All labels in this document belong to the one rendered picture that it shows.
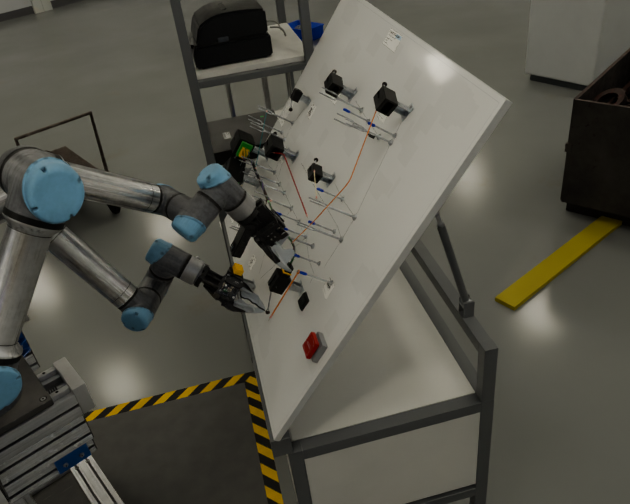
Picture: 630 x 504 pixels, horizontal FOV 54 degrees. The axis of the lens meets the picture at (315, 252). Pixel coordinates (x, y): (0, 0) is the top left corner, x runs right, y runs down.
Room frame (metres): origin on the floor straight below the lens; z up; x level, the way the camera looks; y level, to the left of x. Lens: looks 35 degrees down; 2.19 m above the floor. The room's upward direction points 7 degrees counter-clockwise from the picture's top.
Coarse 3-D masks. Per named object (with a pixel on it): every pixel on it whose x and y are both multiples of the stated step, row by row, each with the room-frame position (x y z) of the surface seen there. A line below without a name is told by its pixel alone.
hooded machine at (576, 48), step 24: (552, 0) 5.37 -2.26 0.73; (576, 0) 5.20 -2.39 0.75; (600, 0) 5.04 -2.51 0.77; (624, 0) 5.21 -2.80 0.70; (552, 24) 5.35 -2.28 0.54; (576, 24) 5.18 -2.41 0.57; (600, 24) 5.02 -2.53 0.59; (624, 24) 5.25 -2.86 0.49; (528, 48) 5.52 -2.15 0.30; (552, 48) 5.33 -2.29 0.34; (576, 48) 5.16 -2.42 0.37; (600, 48) 5.03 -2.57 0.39; (624, 48) 5.30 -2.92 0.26; (528, 72) 5.50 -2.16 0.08; (552, 72) 5.31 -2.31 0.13; (576, 72) 5.14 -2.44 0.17; (600, 72) 5.07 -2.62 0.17
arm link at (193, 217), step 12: (168, 204) 1.38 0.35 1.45; (180, 204) 1.35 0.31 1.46; (192, 204) 1.33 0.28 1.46; (204, 204) 1.33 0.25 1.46; (216, 204) 1.34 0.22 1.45; (168, 216) 1.37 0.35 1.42; (180, 216) 1.31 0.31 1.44; (192, 216) 1.31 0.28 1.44; (204, 216) 1.31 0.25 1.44; (216, 216) 1.34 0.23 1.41; (180, 228) 1.29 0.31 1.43; (192, 228) 1.29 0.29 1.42; (204, 228) 1.31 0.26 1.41; (192, 240) 1.29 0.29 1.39
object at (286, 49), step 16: (176, 0) 2.29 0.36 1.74; (304, 0) 2.36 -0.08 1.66; (176, 16) 2.29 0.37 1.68; (304, 16) 2.36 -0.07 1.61; (272, 32) 2.77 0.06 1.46; (288, 32) 2.74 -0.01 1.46; (304, 32) 2.36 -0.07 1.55; (272, 48) 2.54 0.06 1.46; (288, 48) 2.51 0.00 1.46; (304, 48) 2.36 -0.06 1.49; (192, 64) 2.29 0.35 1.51; (224, 64) 2.41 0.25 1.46; (240, 64) 2.38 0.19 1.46; (256, 64) 2.37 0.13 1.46; (272, 64) 2.38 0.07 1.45; (288, 64) 2.37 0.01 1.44; (304, 64) 2.36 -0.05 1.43; (192, 80) 2.29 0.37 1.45; (208, 80) 2.31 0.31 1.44; (224, 80) 2.31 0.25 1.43; (240, 80) 2.32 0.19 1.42; (192, 96) 2.29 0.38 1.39; (288, 96) 2.93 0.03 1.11; (208, 144) 2.29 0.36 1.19; (208, 160) 2.29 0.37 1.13
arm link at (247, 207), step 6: (246, 192) 1.41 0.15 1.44; (246, 198) 1.39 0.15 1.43; (252, 198) 1.41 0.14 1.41; (246, 204) 1.38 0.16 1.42; (252, 204) 1.39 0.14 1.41; (234, 210) 1.37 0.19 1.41; (240, 210) 1.37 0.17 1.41; (246, 210) 1.37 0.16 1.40; (252, 210) 1.38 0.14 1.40; (234, 216) 1.37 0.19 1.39; (240, 216) 1.37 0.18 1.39; (246, 216) 1.37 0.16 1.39
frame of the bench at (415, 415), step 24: (432, 312) 1.58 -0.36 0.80; (456, 360) 1.35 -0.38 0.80; (432, 408) 1.18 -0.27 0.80; (456, 408) 1.16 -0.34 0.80; (480, 408) 1.17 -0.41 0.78; (336, 432) 1.14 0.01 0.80; (360, 432) 1.13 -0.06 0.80; (384, 432) 1.13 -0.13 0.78; (480, 432) 1.17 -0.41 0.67; (288, 456) 1.10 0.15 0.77; (312, 456) 1.09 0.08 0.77; (480, 456) 1.17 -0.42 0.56; (480, 480) 1.17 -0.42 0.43
